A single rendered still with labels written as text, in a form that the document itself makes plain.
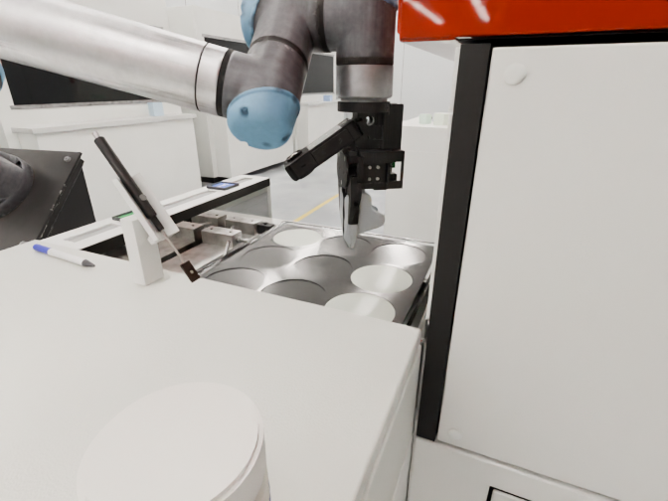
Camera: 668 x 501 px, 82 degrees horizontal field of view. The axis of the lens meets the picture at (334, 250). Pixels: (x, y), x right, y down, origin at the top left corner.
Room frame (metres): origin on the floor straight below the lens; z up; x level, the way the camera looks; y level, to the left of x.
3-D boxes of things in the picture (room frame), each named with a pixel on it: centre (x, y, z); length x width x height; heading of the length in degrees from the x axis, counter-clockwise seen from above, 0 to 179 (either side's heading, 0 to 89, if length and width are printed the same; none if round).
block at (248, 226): (0.84, 0.21, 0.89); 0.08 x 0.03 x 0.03; 67
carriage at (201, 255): (0.70, 0.27, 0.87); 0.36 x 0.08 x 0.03; 157
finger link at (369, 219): (0.55, -0.05, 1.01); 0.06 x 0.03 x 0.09; 101
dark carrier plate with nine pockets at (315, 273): (0.61, 0.02, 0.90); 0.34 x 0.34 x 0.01; 66
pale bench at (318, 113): (7.94, 0.59, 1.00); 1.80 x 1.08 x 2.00; 157
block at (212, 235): (0.77, 0.24, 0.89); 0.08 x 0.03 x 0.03; 67
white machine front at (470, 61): (0.70, -0.26, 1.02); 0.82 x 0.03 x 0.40; 157
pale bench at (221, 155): (5.93, 1.46, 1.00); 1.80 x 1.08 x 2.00; 157
